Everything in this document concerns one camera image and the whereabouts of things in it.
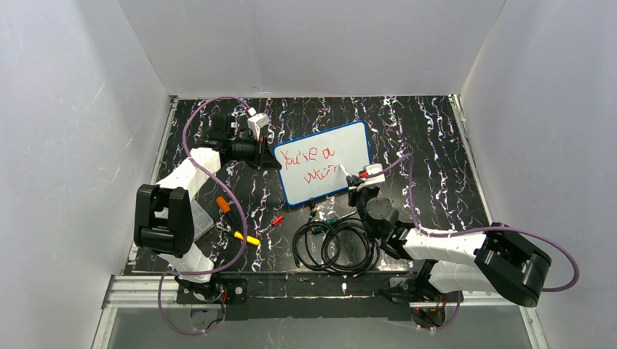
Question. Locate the clear plastic organizer box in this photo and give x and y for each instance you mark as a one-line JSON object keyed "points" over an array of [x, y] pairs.
{"points": [[203, 222]]}

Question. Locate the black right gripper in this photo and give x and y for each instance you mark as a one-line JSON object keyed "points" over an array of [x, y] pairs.
{"points": [[357, 193]]}

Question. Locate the aluminium table edge rail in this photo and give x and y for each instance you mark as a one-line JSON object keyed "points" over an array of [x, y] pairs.
{"points": [[460, 119]]}

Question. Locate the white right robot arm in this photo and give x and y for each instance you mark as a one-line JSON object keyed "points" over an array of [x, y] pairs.
{"points": [[497, 259]]}

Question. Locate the yellow handled tool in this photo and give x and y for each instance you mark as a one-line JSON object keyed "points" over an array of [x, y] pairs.
{"points": [[250, 240]]}

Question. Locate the red marker cap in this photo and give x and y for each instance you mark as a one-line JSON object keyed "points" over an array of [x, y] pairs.
{"points": [[277, 221]]}

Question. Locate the green handled screwdriver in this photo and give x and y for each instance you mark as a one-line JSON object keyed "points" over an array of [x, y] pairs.
{"points": [[315, 228]]}

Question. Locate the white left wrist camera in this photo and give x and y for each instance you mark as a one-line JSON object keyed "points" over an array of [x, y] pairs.
{"points": [[256, 122]]}

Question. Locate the front aluminium frame rail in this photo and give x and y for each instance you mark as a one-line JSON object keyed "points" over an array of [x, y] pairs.
{"points": [[143, 290]]}

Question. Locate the white red whiteboard marker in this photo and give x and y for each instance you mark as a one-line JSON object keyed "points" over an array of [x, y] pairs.
{"points": [[343, 170]]}

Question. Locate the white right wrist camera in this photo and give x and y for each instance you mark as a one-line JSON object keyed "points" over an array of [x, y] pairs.
{"points": [[374, 176]]}

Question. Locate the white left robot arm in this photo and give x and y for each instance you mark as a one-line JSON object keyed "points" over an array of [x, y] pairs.
{"points": [[164, 216]]}

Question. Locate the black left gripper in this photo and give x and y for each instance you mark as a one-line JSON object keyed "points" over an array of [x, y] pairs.
{"points": [[261, 153]]}

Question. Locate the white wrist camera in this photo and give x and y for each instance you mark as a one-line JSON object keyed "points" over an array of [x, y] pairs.
{"points": [[374, 176], [256, 122]]}

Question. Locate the blue framed whiteboard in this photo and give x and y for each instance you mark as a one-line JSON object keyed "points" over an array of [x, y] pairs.
{"points": [[310, 164]]}

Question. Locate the orange handled screwdriver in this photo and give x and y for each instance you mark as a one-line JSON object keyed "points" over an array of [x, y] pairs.
{"points": [[227, 214]]}

